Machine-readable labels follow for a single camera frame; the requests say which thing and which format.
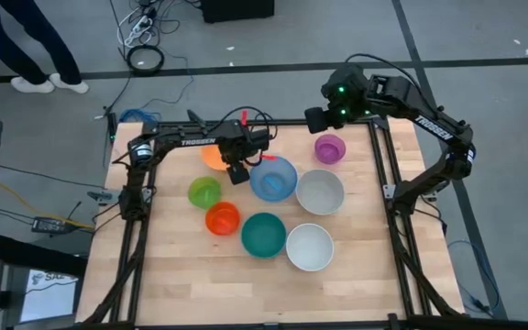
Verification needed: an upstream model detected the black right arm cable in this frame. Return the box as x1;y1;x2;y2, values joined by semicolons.
345;52;424;93

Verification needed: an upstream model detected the black power adapter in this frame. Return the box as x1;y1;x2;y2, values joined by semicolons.
30;216;69;235

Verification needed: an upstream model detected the black low shelf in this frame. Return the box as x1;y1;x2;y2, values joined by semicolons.
0;231;89;276

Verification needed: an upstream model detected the coiled blue cable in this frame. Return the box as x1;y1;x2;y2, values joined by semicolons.
119;108;162;124

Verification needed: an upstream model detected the white printed sign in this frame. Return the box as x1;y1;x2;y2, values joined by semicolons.
18;269;80;324

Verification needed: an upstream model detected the white plastic bowl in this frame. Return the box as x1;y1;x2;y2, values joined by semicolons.
285;223;336;272

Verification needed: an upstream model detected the grey plastic bowl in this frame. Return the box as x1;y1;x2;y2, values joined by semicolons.
295;168;346;216

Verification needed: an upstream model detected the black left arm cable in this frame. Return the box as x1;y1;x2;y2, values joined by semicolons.
208;105;278;167

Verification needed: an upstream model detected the red-orange plastic bowl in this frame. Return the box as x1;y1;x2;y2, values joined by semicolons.
204;201;242;237

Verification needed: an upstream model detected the green plastic bowl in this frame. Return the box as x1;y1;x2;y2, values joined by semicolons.
187;176;223;211

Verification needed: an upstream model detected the person's white shoe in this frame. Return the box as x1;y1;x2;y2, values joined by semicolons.
10;75;57;94
48;71;90;95

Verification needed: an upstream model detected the thin blue floor cable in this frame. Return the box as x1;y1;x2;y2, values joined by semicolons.
446;240;501;315

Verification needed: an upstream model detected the yellow cable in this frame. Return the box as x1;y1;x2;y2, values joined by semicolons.
0;180;95;229

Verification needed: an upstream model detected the black box on floor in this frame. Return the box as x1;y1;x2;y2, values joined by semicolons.
199;0;276;24

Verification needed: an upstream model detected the black ring on floor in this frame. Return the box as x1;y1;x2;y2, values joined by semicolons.
126;44;166;77

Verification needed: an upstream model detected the pale orange plastic bowl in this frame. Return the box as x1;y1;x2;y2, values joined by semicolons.
201;145;231;172

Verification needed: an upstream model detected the white power strip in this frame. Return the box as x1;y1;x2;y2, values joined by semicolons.
128;14;151;36

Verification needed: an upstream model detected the purple plastic bowl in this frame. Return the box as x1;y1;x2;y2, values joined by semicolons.
313;133;347;166

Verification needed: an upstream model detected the black device with green light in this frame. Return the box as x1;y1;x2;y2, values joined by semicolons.
106;112;118;143

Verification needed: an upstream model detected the black clamp mount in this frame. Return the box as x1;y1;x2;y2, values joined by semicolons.
186;108;208;127

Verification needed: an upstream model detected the teal plastic bowl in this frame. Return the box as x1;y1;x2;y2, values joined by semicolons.
240;212;288;259

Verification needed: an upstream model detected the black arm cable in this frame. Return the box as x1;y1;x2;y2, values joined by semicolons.
345;52;424;93
208;105;278;167

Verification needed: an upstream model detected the blue plastic bowl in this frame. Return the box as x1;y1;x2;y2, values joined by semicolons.
248;155;299;204

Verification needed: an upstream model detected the person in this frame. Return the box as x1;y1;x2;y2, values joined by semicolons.
0;0;84;86

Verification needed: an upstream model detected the black aluminium table frame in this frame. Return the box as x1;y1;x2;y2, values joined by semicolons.
80;119;467;329

